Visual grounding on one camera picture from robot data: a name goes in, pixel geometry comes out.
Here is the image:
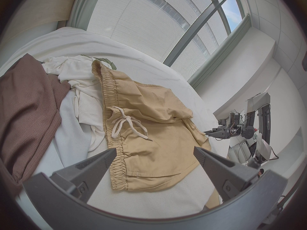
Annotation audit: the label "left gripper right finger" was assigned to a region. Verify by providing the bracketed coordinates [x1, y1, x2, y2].
[193, 147, 260, 203]

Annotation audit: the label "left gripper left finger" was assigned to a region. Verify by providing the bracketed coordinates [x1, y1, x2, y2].
[50, 148, 118, 201]

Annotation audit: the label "tan shorts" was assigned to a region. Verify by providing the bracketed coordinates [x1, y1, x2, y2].
[91, 59, 212, 191]

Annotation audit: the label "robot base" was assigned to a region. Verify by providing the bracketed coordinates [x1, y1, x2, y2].
[227, 138, 256, 163]

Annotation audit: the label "white garment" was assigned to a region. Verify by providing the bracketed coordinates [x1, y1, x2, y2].
[42, 55, 107, 153]

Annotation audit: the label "brown garment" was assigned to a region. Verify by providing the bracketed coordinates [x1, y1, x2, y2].
[0, 53, 71, 196]

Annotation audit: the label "green garment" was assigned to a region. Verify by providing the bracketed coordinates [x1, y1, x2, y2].
[81, 54, 117, 70]

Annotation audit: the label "window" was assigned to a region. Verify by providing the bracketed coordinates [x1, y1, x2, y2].
[67, 0, 253, 88]

